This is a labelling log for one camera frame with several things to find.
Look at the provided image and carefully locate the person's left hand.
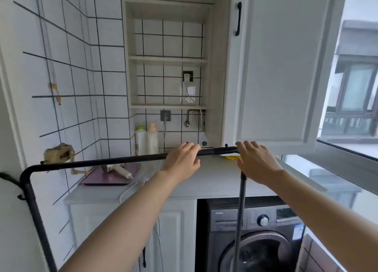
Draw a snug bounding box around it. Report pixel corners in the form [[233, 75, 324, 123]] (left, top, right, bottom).
[[161, 142, 202, 187]]

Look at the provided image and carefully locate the black metal clothes rack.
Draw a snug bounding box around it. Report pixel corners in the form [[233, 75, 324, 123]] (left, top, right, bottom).
[[19, 145, 248, 272]]

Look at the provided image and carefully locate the white lower cabinet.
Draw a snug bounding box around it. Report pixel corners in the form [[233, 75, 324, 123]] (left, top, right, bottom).
[[67, 198, 198, 272]]

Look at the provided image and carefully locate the grey window frame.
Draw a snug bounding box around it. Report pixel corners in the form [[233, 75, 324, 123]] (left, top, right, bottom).
[[304, 0, 378, 192]]

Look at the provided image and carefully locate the clear plastic hose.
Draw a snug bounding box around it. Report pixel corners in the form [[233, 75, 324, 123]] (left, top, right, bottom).
[[119, 160, 165, 205]]

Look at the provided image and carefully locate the person's right hand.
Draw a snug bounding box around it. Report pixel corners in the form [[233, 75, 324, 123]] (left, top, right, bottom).
[[235, 141, 284, 186]]

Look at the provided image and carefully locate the grey front-load washing machine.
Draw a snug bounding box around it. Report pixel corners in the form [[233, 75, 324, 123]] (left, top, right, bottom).
[[205, 196, 306, 272]]

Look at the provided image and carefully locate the white bottle with green cap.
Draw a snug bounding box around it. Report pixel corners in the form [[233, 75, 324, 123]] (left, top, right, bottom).
[[135, 126, 147, 156]]

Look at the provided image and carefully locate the white bottle with orange cap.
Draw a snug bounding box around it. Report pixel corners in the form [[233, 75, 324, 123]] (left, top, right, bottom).
[[147, 123, 159, 155]]

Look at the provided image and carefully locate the beige clothesline hand crank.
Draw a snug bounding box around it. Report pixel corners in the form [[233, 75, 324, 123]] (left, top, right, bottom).
[[41, 143, 90, 176]]

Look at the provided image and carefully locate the black upper cabinet handle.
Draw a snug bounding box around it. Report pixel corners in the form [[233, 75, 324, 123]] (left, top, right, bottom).
[[235, 2, 243, 37]]

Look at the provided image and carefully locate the building outside window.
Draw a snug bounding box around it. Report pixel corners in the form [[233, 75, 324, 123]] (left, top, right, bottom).
[[320, 19, 378, 137]]

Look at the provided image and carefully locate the white open wall shelf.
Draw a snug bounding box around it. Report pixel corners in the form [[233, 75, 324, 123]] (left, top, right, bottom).
[[121, 0, 215, 110]]

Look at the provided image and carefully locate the person's left forearm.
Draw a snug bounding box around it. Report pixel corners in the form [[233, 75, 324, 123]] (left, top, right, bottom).
[[59, 171, 181, 272]]

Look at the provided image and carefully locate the white hair dryer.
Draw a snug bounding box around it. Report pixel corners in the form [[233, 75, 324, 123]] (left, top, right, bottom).
[[101, 163, 133, 180]]

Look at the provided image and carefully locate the person's right forearm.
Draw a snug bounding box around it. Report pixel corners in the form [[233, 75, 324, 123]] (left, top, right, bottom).
[[265, 169, 378, 272]]

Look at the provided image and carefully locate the purple bathroom scale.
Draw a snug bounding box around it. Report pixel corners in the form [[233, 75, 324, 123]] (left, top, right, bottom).
[[80, 163, 142, 187]]

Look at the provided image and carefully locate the metal wall faucet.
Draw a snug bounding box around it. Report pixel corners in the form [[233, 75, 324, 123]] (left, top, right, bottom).
[[184, 109, 205, 130]]

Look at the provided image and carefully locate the white upper cabinet door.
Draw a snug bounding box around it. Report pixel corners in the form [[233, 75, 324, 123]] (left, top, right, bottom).
[[221, 0, 349, 156]]

